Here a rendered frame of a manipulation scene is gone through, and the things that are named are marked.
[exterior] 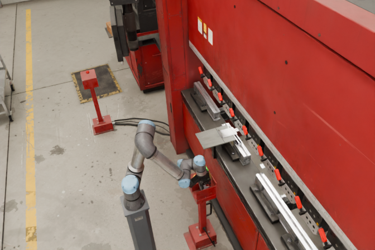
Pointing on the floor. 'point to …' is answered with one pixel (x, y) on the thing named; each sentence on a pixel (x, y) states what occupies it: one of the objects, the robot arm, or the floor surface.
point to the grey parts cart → (4, 88)
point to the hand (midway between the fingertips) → (201, 190)
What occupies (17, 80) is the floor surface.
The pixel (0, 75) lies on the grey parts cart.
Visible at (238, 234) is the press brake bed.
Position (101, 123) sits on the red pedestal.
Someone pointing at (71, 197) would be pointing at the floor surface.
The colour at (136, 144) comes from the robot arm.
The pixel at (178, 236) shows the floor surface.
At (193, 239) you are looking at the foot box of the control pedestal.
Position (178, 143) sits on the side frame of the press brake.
